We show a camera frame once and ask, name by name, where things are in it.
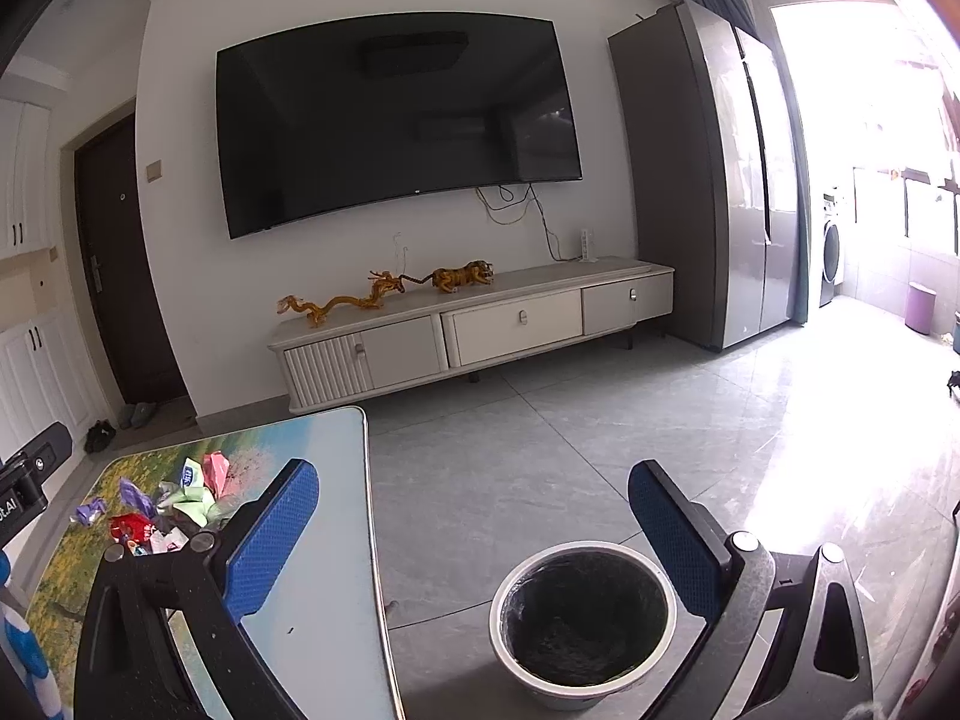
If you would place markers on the grey double door refrigerator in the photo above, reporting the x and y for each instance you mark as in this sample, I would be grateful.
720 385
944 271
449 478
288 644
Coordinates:
714 172

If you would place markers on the dark brown entrance door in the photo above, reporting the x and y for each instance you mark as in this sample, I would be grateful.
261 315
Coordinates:
117 273

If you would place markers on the white wall cupboards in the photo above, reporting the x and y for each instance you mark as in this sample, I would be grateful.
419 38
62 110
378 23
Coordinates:
43 377

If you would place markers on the white TV cabinet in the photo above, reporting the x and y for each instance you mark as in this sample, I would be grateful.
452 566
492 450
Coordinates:
423 336

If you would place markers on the washing machine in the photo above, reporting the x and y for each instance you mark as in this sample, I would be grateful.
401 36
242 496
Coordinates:
832 255

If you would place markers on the red snack bag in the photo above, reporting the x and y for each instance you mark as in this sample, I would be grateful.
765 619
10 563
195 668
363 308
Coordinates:
132 530

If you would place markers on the pink paper wrapper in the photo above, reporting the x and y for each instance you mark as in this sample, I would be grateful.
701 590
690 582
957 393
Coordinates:
215 471

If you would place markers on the purple small bin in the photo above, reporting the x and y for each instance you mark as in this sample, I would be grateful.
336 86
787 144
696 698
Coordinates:
919 313

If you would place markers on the purple wrapper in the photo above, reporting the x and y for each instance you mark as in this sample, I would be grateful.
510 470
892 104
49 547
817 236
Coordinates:
90 512

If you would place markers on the green wrapper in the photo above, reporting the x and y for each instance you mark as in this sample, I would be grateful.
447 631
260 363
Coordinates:
195 503

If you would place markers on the black wall television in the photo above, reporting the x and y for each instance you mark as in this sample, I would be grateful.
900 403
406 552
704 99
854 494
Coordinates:
350 112

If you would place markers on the black shoes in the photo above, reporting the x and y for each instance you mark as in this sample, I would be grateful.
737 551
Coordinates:
99 437

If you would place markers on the grey slippers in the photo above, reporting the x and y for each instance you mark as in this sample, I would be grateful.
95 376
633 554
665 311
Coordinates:
136 416

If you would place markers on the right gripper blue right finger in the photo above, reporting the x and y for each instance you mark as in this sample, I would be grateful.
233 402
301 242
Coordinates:
818 665

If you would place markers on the white round trash bin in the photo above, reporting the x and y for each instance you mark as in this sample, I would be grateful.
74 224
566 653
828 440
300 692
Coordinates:
581 621

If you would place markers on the wall switch plate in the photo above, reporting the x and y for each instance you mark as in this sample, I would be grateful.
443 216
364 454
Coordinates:
154 171

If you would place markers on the golden dragon figurine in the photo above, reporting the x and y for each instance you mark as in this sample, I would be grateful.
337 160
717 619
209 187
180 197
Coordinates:
382 284

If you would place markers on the purple plastic bag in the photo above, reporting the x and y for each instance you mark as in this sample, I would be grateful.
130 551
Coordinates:
132 496

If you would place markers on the golden tiger figurine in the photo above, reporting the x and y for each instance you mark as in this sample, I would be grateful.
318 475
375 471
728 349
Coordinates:
448 280

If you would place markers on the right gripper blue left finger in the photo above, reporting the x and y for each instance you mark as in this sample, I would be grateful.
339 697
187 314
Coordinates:
128 664

